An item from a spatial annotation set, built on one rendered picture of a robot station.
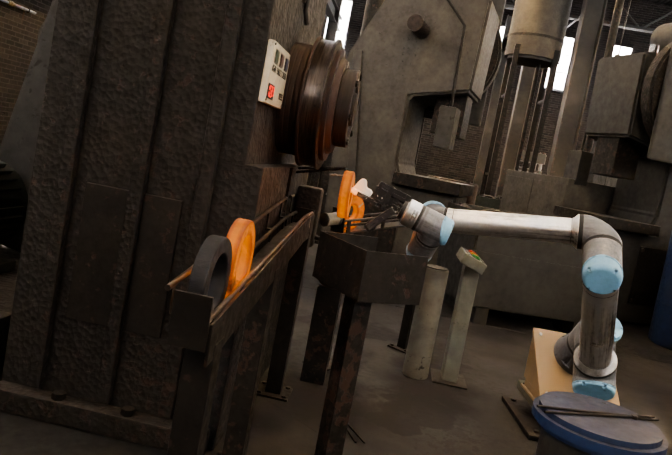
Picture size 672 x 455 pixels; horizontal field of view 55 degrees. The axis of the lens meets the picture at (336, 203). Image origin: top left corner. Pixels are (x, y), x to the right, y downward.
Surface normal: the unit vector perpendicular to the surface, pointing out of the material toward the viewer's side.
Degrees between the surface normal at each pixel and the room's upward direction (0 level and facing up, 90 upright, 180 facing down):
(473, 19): 90
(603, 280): 125
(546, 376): 43
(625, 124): 92
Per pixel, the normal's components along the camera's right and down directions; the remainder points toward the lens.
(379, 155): -0.33, 0.01
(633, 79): -0.96, -0.13
